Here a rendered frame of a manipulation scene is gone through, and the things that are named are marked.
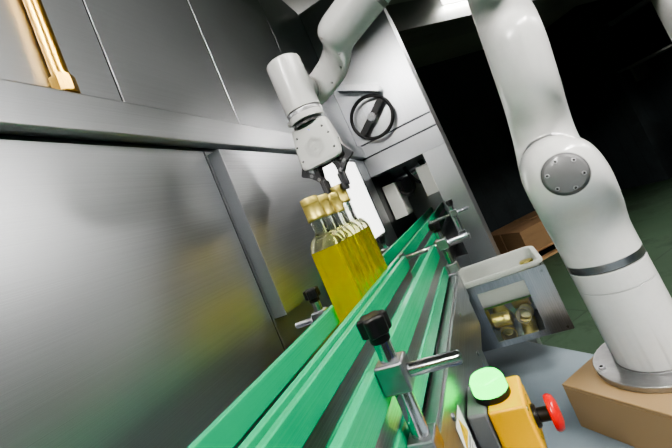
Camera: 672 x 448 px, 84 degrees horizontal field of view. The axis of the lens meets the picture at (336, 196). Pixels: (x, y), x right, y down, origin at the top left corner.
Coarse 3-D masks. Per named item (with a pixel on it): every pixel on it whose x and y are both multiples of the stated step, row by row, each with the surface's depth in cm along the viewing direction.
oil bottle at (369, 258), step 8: (344, 224) 78; (352, 224) 78; (352, 232) 76; (360, 232) 79; (360, 240) 77; (360, 248) 76; (368, 248) 79; (368, 256) 77; (368, 264) 76; (376, 264) 79; (376, 272) 77; (376, 280) 76
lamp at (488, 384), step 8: (488, 368) 47; (472, 376) 47; (480, 376) 46; (488, 376) 46; (496, 376) 46; (472, 384) 46; (480, 384) 45; (488, 384) 45; (496, 384) 45; (504, 384) 45; (480, 392) 45; (488, 392) 45; (496, 392) 45; (504, 392) 45; (480, 400) 46; (488, 400) 45; (496, 400) 45; (504, 400) 45
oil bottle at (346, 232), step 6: (336, 228) 72; (342, 228) 72; (348, 228) 74; (342, 234) 71; (348, 234) 73; (348, 240) 71; (354, 240) 74; (354, 246) 73; (354, 252) 71; (360, 252) 74; (354, 258) 70; (360, 258) 73; (360, 264) 72; (366, 264) 74; (360, 270) 70; (366, 270) 73; (366, 276) 72; (366, 282) 71; (372, 282) 73
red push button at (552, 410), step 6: (546, 396) 45; (546, 402) 44; (552, 402) 44; (540, 408) 45; (546, 408) 45; (552, 408) 43; (558, 408) 44; (540, 414) 44; (546, 414) 44; (552, 414) 43; (558, 414) 43; (540, 420) 44; (546, 420) 44; (552, 420) 43; (558, 420) 43; (558, 426) 43; (564, 426) 43
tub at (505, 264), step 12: (516, 252) 102; (528, 252) 100; (480, 264) 105; (492, 264) 104; (504, 264) 103; (516, 264) 102; (528, 264) 86; (468, 276) 106; (480, 276) 105; (492, 276) 89
